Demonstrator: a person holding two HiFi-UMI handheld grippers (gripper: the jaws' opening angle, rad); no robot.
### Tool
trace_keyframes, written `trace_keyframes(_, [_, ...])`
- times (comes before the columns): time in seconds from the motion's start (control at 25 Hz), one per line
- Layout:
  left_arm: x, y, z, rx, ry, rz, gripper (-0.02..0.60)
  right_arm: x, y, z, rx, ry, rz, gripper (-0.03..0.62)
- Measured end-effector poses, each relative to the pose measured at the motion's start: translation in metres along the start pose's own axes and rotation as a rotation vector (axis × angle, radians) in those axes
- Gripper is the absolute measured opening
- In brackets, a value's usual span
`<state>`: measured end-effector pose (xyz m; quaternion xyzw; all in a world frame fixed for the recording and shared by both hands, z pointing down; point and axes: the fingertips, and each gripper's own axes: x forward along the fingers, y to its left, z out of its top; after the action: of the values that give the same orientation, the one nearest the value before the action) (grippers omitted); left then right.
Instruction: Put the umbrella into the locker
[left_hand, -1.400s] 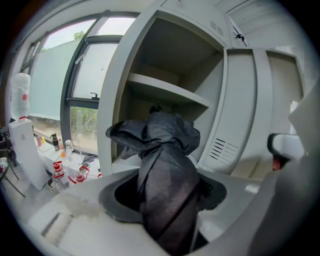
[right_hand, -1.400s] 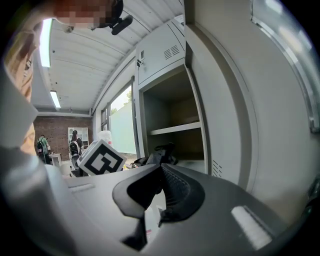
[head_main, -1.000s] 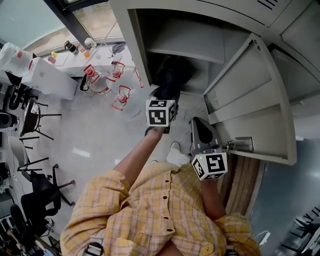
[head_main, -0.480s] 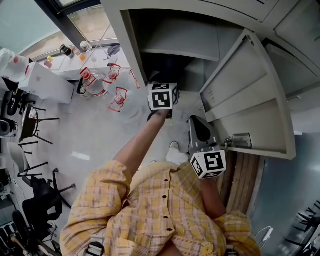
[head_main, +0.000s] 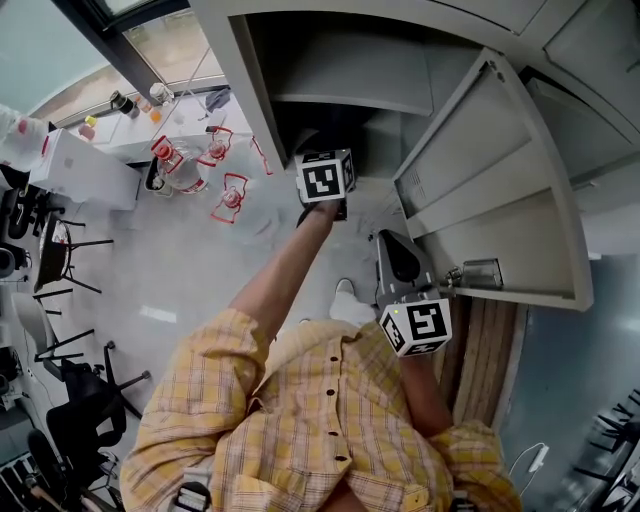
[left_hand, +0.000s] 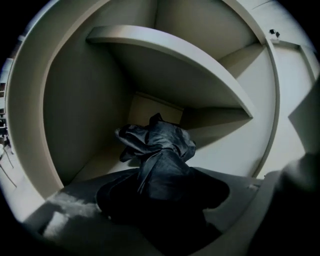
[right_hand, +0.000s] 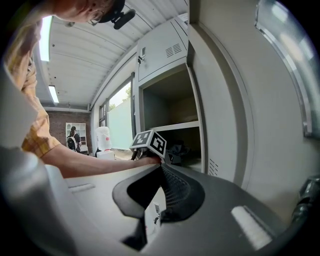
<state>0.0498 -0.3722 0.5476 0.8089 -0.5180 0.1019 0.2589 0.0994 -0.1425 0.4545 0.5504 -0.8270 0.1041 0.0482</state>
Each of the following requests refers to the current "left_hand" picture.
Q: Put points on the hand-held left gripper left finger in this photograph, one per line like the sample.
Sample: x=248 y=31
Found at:
x=70 y=210

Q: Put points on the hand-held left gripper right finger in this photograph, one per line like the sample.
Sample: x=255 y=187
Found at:
x=250 y=205

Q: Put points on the black umbrella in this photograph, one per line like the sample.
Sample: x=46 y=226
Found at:
x=162 y=155

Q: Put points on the grey metal locker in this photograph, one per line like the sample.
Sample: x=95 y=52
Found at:
x=80 y=100

